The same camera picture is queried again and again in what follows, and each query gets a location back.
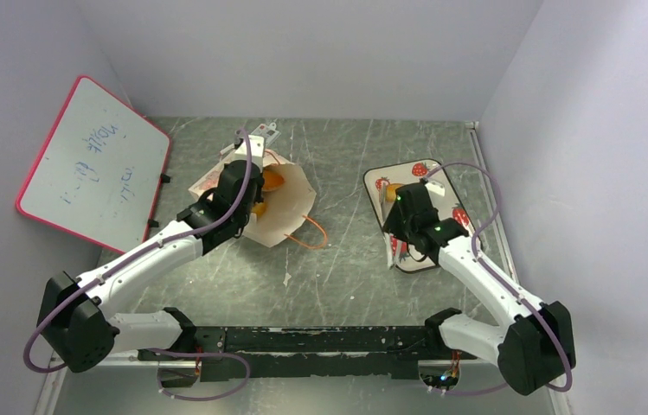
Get metal food tongs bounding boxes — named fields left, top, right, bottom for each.
left=377, top=186, right=396, bottom=271

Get strawberry print white tray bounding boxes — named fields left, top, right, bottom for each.
left=362, top=158, right=475, bottom=274

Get beige paper gift bag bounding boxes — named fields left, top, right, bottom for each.
left=189, top=150, right=327, bottom=249

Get orange fake donut bread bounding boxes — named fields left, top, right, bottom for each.
left=384, top=183, right=404, bottom=203

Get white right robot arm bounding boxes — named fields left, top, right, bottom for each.
left=381, top=182, right=576, bottom=396

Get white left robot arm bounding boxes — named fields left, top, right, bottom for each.
left=37, top=160, right=264, bottom=373

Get orange fake bread roll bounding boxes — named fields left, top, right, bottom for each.
left=251, top=201, right=268, bottom=219

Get orange fake bread bun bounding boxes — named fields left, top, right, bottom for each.
left=261, top=169, right=286, bottom=193

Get clear plastic package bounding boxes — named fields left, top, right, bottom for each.
left=219, top=123, right=280, bottom=159

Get pink framed whiteboard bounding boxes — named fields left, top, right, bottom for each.
left=16, top=76, right=171, bottom=252

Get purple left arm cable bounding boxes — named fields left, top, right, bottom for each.
left=23, top=126, right=254, bottom=402

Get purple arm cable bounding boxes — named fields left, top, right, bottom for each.
left=23, top=126, right=254, bottom=402
left=423, top=162, right=574, bottom=398

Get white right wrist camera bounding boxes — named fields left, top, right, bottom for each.
left=423, top=180, right=446, bottom=198

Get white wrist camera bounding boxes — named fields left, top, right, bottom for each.
left=423, top=180, right=446, bottom=198
left=231, top=135, right=266, bottom=169

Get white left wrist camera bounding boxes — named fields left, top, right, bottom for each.
left=231, top=135, right=266, bottom=169

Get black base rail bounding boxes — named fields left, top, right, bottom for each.
left=138, top=326, right=471, bottom=382

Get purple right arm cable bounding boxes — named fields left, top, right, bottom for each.
left=423, top=162, right=574, bottom=398

